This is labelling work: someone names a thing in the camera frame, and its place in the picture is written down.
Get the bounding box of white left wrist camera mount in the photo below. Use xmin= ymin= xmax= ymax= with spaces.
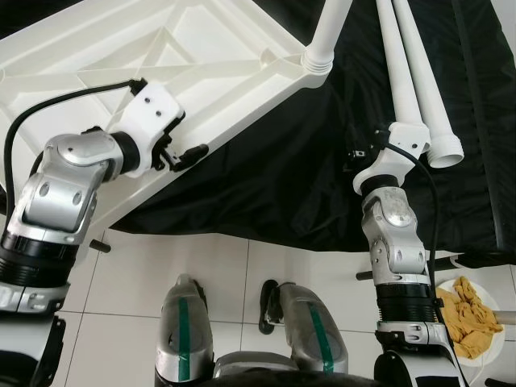
xmin=109 ymin=81 xmax=185 ymax=178

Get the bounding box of silver robot leg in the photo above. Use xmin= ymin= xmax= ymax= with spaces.
xmin=156 ymin=274 xmax=214 ymax=381
xmin=260 ymin=280 xmax=349 ymax=373

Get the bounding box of white plastic table top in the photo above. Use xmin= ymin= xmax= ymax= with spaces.
xmin=0 ymin=0 xmax=335 ymax=243

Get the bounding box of silver left robot leg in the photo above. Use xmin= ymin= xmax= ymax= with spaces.
xmin=156 ymin=274 xmax=214 ymax=381

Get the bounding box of yellow crumpled cloth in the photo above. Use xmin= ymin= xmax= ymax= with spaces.
xmin=435 ymin=277 xmax=502 ymax=360

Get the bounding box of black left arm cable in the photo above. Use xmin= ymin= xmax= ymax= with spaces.
xmin=2 ymin=78 xmax=148 ymax=210

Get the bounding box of silver right robot leg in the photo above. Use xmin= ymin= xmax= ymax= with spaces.
xmin=260 ymin=280 xmax=349 ymax=373

